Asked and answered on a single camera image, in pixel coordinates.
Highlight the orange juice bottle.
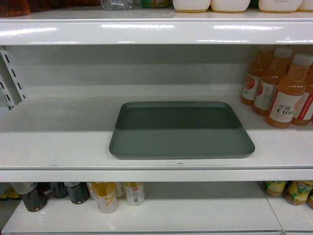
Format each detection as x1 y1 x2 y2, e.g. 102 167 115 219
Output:
252 47 292 116
266 53 313 129
241 45 274 106

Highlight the yellow white drink bottle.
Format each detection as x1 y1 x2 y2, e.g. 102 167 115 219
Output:
87 182 118 213

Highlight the orange juice bottle front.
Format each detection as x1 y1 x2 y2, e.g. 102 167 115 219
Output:
266 53 313 129

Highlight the orange juice bottle right edge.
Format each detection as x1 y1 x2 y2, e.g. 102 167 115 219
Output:
291 66 313 126

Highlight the dark drink bottle middle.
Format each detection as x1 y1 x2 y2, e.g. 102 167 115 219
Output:
48 182 68 198

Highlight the white metal shelf unit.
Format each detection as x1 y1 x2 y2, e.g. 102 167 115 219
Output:
0 7 313 235

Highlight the grey silver serving tray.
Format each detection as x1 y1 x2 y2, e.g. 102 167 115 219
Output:
109 101 255 160

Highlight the white labelled drink bottle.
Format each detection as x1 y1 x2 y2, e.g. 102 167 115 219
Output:
123 182 145 206

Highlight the white jug on top shelf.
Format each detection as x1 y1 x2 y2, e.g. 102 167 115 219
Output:
211 0 250 13
258 0 303 13
173 0 211 13

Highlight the dark drink bottle left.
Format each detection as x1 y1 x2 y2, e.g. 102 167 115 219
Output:
10 182 47 212

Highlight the dark drink bottle right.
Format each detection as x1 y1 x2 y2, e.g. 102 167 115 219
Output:
64 182 89 204

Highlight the dark drink bottle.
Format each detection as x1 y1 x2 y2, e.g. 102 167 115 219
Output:
10 182 47 212
48 182 68 198
64 182 89 204

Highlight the clear water bottle top shelf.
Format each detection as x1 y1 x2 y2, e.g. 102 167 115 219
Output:
100 0 133 11

